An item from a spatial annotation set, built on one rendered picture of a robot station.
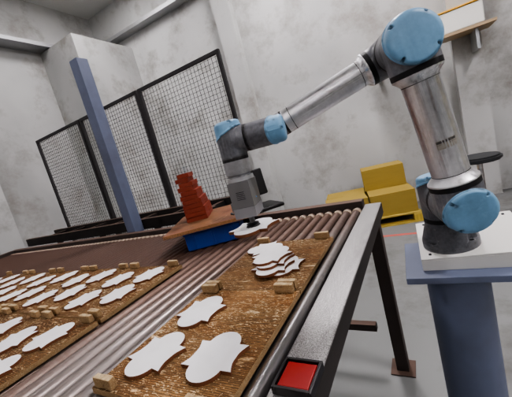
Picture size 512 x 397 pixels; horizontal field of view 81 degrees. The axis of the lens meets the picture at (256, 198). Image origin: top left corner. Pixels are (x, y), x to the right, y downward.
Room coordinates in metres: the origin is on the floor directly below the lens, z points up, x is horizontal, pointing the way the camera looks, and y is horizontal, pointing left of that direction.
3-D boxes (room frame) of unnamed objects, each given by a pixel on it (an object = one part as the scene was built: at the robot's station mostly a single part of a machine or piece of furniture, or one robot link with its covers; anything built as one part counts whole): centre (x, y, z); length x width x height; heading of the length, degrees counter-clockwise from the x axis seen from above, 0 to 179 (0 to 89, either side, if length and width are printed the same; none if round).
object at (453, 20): (3.66, -2.83, 2.18); 0.46 x 0.38 x 0.25; 62
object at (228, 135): (0.85, 0.02, 1.38); 0.09 x 0.08 x 0.11; 75
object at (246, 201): (0.86, 0.04, 1.23); 0.10 x 0.09 x 0.16; 74
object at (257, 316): (0.69, 0.20, 0.93); 0.41 x 0.35 x 0.02; 150
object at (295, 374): (0.49, 0.01, 0.92); 0.06 x 0.06 x 0.01; 60
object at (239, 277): (1.05, 0.00, 0.93); 0.41 x 0.35 x 0.02; 150
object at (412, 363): (1.44, -0.54, 0.43); 0.12 x 0.12 x 0.85; 60
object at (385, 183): (4.01, -1.48, 0.35); 1.25 x 0.95 x 0.70; 62
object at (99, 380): (0.59, 0.42, 0.95); 0.06 x 0.02 x 0.03; 60
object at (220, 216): (1.75, 0.26, 1.03); 0.50 x 0.50 x 0.02; 89
